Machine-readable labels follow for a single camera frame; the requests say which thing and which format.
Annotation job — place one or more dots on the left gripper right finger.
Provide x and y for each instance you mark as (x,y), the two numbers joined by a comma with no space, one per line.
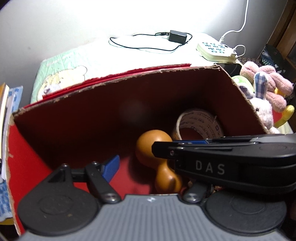
(195,194)

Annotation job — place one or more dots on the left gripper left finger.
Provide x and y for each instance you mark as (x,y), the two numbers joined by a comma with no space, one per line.
(88,185)

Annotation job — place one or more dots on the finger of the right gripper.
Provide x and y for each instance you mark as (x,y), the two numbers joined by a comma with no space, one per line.
(191,142)

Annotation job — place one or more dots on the brown wooden gourd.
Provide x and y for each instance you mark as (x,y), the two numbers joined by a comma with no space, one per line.
(166,180)

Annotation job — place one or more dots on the printed packing tape roll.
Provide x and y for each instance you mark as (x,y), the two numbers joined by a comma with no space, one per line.
(196,125)

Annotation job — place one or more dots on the yellow and red plush toy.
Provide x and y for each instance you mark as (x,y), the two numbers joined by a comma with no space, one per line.
(283,113)

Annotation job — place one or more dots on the large red cardboard box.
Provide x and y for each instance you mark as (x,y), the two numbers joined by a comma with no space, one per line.
(104,117)

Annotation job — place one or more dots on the white plush bunny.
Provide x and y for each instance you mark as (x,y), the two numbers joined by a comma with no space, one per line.
(259,102)

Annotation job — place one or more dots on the pink plush toy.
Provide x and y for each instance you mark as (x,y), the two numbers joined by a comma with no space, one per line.
(278,86)

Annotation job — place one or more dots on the dark patterned cloth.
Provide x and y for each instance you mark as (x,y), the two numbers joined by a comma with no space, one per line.
(243,60)

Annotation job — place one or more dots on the white power strip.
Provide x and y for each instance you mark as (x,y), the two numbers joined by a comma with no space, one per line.
(216,53)

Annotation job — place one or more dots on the green and black object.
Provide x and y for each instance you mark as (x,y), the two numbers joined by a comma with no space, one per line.
(271,56)

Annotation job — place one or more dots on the black power adapter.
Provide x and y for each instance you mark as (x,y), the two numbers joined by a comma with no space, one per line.
(177,37)

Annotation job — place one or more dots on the wooden cabinet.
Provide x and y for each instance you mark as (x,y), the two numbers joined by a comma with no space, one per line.
(283,38)

